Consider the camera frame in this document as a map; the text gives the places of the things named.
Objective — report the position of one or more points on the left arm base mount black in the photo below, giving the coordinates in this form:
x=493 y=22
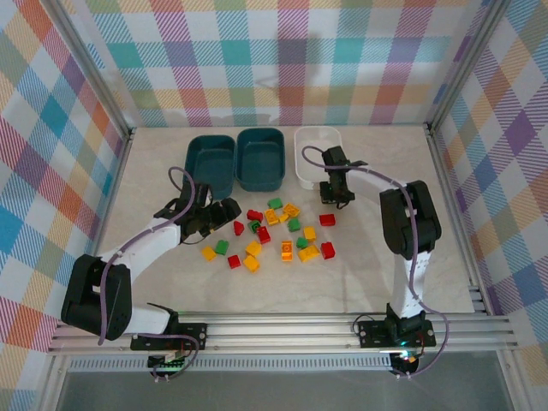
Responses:
x=192 y=334

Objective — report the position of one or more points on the white plastic container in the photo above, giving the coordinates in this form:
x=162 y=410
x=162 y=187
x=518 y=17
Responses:
x=314 y=147

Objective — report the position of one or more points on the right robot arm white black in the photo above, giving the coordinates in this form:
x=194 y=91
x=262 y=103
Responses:
x=411 y=222

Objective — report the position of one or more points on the small yellow lego brick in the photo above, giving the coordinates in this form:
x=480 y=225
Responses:
x=283 y=218

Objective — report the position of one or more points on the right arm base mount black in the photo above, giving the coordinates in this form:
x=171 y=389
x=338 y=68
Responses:
x=372 y=331

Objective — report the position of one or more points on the green lego brick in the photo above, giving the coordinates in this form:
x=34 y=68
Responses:
x=301 y=243
x=222 y=247
x=275 y=203
x=293 y=224
x=254 y=226

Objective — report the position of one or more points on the yellow curved lego brick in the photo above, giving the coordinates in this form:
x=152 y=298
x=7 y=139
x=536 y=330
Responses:
x=308 y=254

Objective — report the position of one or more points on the red lego brick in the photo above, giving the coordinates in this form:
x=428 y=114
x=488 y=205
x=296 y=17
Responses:
x=238 y=228
x=328 y=251
x=327 y=219
x=264 y=235
x=254 y=214
x=234 y=261

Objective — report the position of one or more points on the aluminium frame post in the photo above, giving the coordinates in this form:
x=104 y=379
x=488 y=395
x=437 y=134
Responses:
x=92 y=68
x=466 y=64

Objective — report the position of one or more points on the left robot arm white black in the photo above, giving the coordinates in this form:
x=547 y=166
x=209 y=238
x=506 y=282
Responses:
x=128 y=252

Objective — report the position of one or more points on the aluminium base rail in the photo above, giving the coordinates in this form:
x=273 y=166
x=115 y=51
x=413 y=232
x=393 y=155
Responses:
x=282 y=331

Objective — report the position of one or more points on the aluminium side rail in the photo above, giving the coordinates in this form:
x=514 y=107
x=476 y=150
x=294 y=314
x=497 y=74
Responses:
x=456 y=214
x=115 y=188

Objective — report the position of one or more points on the teal plastic container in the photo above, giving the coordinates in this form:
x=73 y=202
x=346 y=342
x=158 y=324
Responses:
x=210 y=164
x=260 y=159

